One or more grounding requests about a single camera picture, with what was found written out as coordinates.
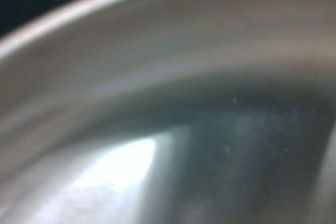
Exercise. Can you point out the round silver metal plate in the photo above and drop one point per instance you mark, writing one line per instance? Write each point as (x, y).
(168, 112)

